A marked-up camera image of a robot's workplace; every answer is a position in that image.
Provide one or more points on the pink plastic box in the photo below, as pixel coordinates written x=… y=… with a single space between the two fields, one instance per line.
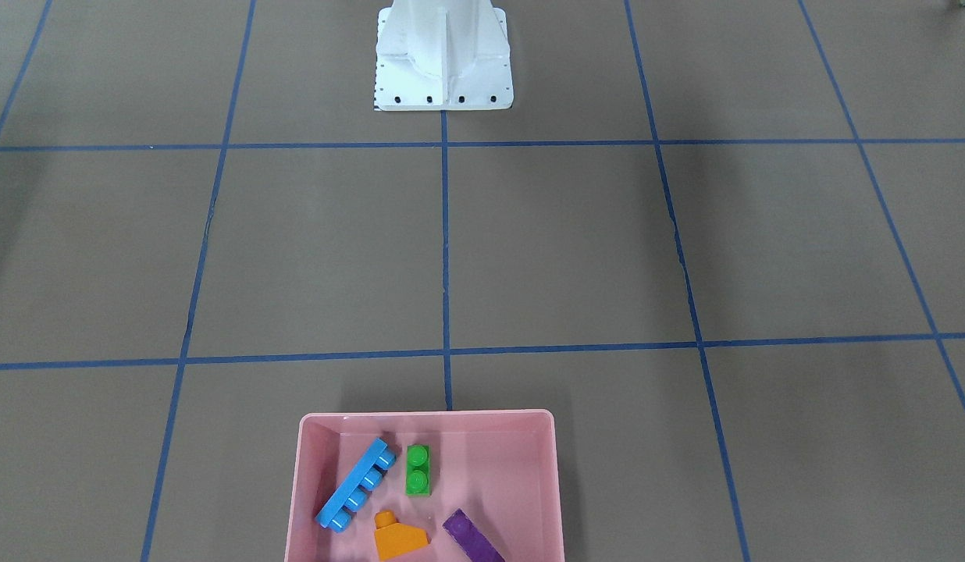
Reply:
x=499 y=466

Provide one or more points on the orange sloped block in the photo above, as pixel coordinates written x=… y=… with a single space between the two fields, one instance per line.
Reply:
x=395 y=539

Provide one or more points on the green two-stud block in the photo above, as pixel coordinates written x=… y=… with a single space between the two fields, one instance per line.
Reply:
x=418 y=476

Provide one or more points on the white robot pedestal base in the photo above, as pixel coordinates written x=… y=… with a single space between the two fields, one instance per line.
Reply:
x=442 y=56

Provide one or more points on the long blue stud block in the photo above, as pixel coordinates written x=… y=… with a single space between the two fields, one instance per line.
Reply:
x=353 y=493

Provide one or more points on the purple curved block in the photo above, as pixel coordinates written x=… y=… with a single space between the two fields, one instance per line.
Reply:
x=470 y=538

